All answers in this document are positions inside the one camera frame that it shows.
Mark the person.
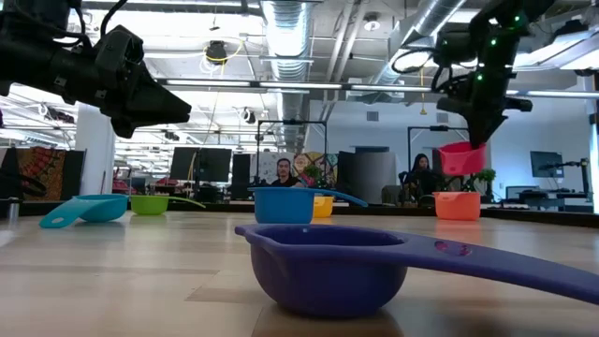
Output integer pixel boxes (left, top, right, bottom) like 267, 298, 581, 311
402, 153, 444, 198
270, 157, 305, 188

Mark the pink measuring cup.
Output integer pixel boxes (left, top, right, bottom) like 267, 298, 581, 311
437, 141, 488, 177

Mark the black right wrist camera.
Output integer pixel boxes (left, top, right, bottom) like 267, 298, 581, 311
432, 22, 476, 66

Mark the yellow measuring cup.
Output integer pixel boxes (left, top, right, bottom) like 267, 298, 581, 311
312, 196, 335, 219

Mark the grey cabinet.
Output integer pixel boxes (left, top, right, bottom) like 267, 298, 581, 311
353, 146, 398, 205

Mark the green measuring cup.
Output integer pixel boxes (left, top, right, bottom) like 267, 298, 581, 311
129, 194, 207, 216

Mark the black metal stand frame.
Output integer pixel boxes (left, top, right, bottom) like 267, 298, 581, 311
406, 125, 469, 174
256, 120, 329, 188

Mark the colourful wall mural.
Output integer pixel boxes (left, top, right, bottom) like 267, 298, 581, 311
251, 152, 339, 188

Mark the teal measuring cup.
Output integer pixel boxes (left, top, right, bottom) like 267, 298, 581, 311
38, 194, 130, 229

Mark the colourful patterned artwork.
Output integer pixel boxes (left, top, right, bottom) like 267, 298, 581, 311
16, 147, 66, 201

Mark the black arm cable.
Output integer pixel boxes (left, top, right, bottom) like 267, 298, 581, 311
390, 45, 441, 75
99, 0, 130, 38

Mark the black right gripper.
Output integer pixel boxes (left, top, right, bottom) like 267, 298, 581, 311
437, 30, 533, 150

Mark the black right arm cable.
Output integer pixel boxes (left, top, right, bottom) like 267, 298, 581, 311
390, 45, 441, 75

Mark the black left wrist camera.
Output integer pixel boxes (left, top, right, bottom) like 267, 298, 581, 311
93, 23, 146, 79

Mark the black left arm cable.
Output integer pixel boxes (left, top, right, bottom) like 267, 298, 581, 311
99, 0, 130, 38

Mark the green potted plant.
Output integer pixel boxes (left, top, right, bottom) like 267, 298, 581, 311
475, 168, 497, 198
303, 164, 324, 186

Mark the long ceiling light bar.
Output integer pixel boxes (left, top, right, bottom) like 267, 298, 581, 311
158, 78, 599, 99

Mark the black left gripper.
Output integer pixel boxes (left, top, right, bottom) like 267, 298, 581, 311
69, 51, 192, 139

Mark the indigo measuring cup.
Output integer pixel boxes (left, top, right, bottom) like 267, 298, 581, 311
234, 223, 599, 319

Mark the black ceiling dome device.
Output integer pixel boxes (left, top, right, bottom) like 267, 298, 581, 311
205, 40, 229, 65

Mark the blue measuring cup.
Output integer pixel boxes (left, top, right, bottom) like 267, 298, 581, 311
247, 186, 370, 225

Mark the silver ceiling air duct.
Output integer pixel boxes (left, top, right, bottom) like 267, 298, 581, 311
261, 0, 313, 151
364, 0, 469, 104

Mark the orange measuring cup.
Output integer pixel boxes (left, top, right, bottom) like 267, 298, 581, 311
432, 191, 482, 222

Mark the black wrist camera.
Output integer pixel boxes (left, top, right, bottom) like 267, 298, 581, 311
93, 23, 146, 79
432, 22, 476, 66

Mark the black computer monitor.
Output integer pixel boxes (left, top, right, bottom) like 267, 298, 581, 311
199, 148, 233, 183
530, 151, 564, 179
169, 147, 201, 183

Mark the grey laptop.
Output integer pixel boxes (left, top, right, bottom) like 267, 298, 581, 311
504, 185, 539, 201

